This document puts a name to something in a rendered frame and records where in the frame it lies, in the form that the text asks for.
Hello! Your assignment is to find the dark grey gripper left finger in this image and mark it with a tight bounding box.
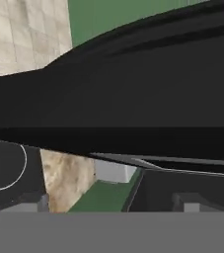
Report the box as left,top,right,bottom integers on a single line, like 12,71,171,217
0,192,50,213

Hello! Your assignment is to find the green wall cupboard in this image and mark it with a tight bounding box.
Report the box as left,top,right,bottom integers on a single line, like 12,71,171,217
67,0,213,47

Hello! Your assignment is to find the green base cupboard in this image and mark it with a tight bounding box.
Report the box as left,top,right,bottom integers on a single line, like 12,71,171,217
66,167,143,213

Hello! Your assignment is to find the black appliance with grey rim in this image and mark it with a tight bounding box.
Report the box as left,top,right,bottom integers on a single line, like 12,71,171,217
89,151,224,213

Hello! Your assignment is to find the pale grey cupboard handle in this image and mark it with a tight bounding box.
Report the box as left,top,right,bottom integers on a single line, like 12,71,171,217
94,159,138,185

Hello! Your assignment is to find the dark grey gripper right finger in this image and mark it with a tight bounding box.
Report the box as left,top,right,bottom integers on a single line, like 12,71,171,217
172,192,224,213

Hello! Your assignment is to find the black hob with white rings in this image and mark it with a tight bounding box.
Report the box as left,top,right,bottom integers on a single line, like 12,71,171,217
0,135,49,213

